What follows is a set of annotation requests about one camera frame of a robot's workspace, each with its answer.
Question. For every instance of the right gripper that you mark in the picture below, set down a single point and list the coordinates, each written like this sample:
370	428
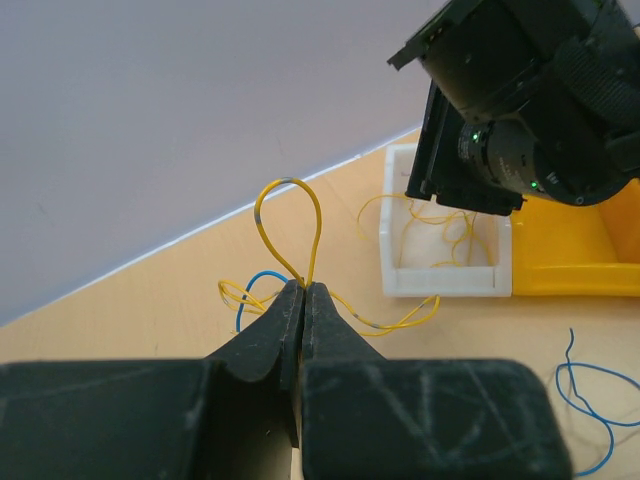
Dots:
451	161

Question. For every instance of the yellow plastic bin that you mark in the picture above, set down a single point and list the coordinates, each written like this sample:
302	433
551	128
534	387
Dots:
560	250

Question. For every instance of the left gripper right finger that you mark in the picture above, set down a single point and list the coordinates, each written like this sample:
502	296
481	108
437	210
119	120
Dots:
364	416

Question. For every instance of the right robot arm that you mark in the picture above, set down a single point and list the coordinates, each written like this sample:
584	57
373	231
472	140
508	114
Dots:
527	98

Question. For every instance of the white plastic bin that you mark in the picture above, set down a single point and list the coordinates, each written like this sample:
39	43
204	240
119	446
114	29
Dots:
427	249

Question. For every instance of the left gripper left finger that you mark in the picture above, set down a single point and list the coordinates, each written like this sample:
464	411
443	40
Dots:
228	415

